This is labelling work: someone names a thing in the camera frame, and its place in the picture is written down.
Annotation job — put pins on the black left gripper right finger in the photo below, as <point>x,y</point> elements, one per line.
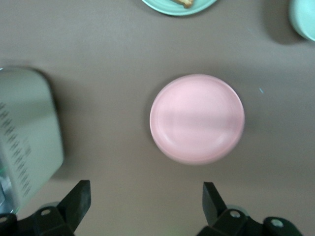
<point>214,209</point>

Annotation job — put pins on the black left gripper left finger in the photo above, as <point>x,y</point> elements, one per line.
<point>78,204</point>

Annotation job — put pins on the pink plate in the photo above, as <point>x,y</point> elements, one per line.
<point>197,120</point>

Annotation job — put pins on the beige metal toaster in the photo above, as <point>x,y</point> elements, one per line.
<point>27,110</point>

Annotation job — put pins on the brown bread slice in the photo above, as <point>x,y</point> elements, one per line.
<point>185,2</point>

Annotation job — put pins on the green bowl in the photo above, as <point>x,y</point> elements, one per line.
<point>302,19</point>

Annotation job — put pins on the green plate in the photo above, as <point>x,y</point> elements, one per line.
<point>160,5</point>

